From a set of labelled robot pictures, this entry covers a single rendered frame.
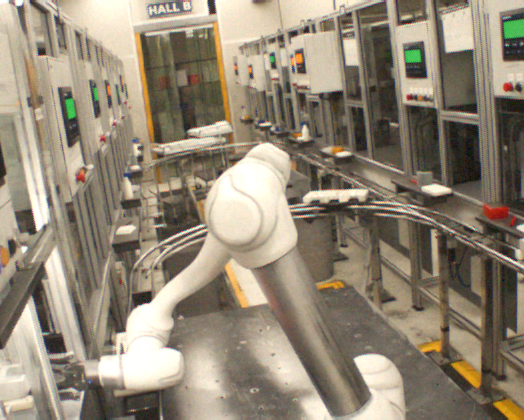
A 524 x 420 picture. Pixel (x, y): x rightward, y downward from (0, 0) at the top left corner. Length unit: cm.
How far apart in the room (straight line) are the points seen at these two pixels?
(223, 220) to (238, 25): 881
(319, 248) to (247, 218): 346
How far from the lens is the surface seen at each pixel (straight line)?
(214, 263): 131
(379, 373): 141
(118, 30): 966
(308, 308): 113
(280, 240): 107
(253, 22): 981
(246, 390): 192
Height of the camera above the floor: 167
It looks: 14 degrees down
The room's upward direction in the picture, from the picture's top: 8 degrees counter-clockwise
